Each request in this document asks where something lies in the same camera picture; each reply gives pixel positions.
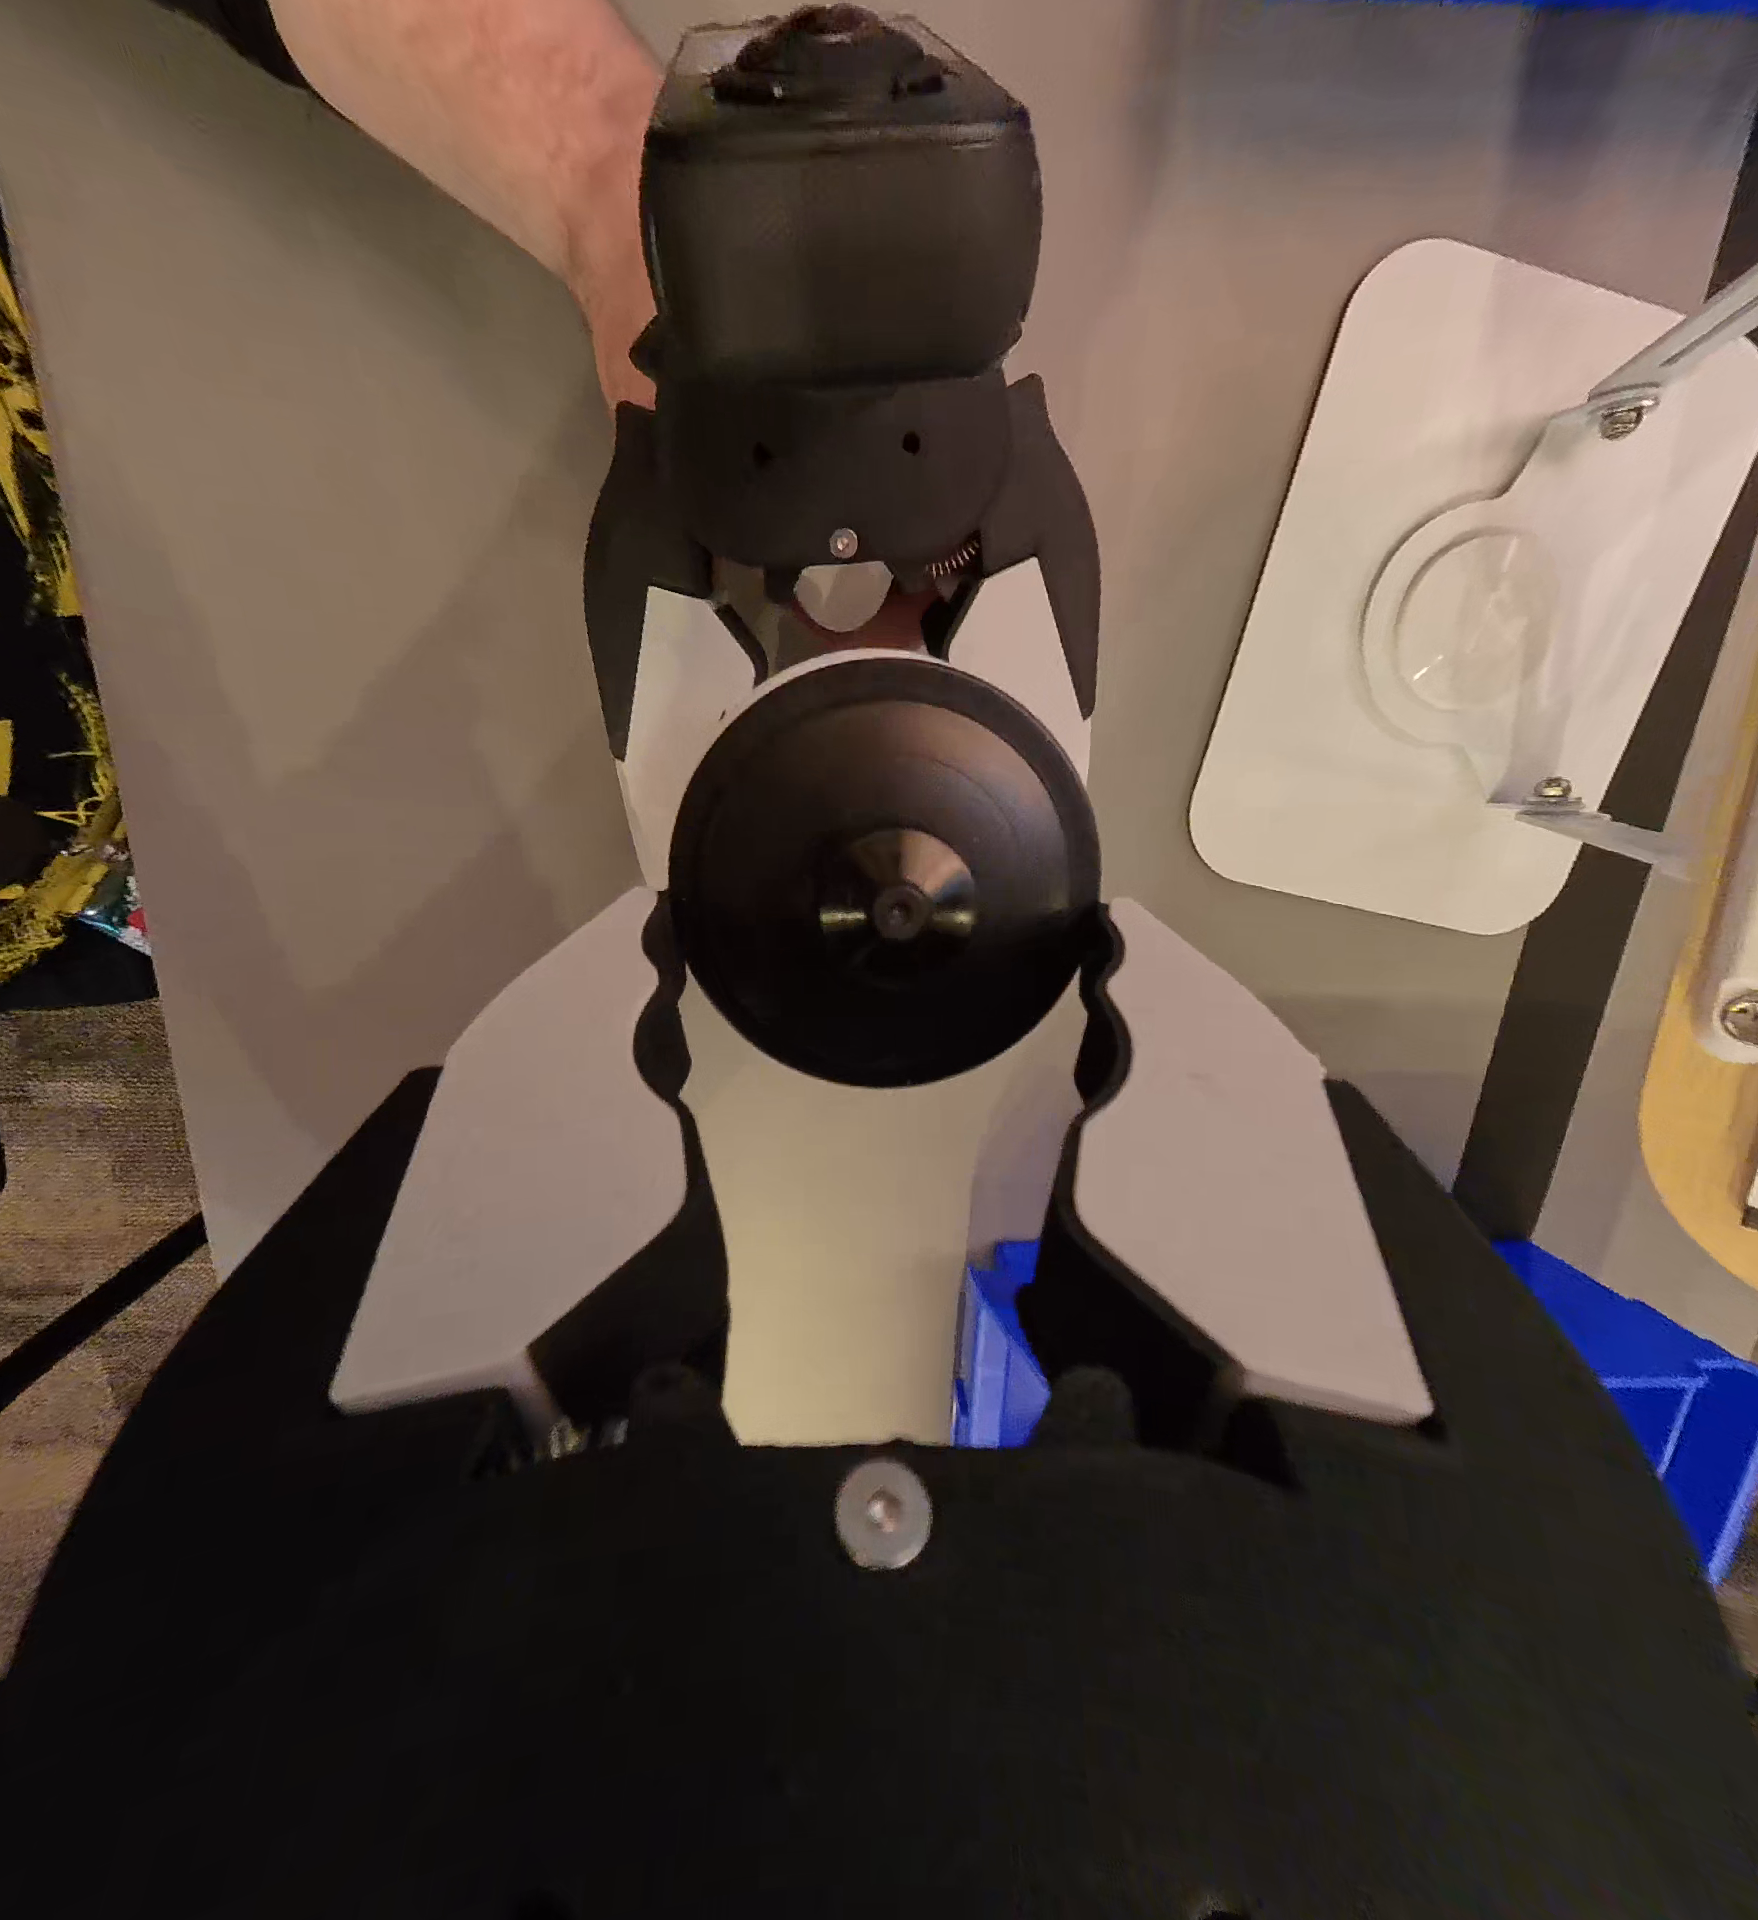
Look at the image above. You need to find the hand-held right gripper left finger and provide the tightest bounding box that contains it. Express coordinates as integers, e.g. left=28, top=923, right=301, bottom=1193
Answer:
left=331, top=890, right=739, bottom=1431

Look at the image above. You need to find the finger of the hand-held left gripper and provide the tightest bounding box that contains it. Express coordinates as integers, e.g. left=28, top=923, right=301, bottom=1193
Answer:
left=939, top=564, right=1084, bottom=776
left=614, top=587, right=761, bottom=872

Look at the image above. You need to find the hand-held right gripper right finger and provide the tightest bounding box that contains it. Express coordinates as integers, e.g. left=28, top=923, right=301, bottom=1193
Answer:
left=1013, top=895, right=1435, bottom=1443

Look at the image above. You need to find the black bottle lid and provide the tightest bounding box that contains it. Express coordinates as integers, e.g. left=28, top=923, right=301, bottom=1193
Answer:
left=667, top=658, right=1101, bottom=1092

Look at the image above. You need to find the blue plastic bin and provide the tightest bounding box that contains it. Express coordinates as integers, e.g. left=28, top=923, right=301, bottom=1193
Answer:
left=955, top=1237, right=1758, bottom=1586

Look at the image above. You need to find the person's left forearm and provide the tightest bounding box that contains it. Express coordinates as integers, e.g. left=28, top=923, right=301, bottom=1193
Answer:
left=159, top=0, right=672, bottom=408

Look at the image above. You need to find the wooden display board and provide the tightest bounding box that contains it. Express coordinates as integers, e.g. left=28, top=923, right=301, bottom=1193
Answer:
left=1635, top=392, right=1758, bottom=1337

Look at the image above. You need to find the clear round stand foot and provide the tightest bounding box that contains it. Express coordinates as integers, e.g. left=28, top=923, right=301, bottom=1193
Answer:
left=1356, top=195, right=1758, bottom=813

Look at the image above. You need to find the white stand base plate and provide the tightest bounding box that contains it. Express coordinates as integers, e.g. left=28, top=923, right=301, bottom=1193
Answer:
left=1186, top=240, right=1758, bottom=937

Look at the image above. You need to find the white stand post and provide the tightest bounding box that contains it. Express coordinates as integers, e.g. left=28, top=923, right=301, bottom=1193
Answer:
left=1496, top=774, right=1705, bottom=877

